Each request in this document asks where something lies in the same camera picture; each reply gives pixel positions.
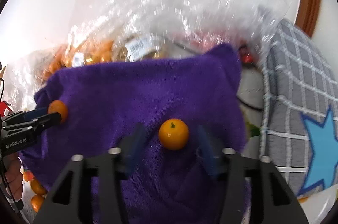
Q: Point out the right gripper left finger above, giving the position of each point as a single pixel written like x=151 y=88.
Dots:
x=70 y=199

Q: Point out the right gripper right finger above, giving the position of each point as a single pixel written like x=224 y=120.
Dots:
x=272 y=200

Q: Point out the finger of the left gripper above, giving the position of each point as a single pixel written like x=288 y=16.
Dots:
x=43 y=122
x=39 y=114

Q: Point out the orange mandarin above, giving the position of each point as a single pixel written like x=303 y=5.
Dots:
x=36 y=202
x=58 y=106

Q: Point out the large orange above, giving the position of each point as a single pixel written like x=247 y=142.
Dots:
x=37 y=187

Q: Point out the small orange kumquat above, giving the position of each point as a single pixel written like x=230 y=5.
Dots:
x=173 y=134

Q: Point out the left hand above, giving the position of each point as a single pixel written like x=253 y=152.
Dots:
x=14 y=176

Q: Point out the grey checked star cloth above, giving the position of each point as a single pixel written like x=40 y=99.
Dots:
x=299 y=126

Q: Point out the purple towel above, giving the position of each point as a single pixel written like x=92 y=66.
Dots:
x=105 y=103

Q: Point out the large clear plastic bag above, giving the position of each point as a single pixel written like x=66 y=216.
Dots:
x=134 y=30

